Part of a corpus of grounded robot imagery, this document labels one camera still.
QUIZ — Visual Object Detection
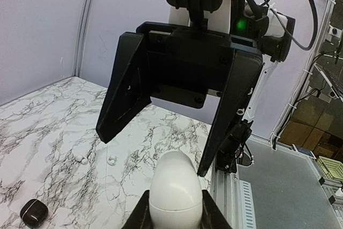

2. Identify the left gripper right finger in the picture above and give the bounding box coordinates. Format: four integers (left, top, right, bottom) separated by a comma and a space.
200, 190, 233, 229

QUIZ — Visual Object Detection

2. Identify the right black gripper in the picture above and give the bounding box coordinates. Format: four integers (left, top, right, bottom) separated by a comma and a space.
96, 22, 263, 177

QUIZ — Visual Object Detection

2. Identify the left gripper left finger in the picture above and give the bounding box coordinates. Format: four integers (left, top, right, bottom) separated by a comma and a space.
123, 190, 153, 229

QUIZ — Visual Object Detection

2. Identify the white earbud charging case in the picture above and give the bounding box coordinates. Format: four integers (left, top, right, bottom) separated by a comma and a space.
148, 151, 203, 228

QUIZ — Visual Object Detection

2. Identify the black earbud charging case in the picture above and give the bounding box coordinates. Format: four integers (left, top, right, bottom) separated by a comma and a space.
19, 199, 49, 228

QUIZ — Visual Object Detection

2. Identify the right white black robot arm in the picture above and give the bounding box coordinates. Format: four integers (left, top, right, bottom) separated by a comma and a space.
96, 0, 295, 176

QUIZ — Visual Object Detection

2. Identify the green plastic basket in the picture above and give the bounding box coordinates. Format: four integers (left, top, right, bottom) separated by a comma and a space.
317, 156, 342, 181

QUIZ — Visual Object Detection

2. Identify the front aluminium rail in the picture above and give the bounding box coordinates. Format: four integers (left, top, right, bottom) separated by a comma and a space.
210, 167, 257, 228

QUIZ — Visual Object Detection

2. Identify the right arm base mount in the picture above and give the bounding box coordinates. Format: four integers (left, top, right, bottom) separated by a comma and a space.
215, 119, 253, 173

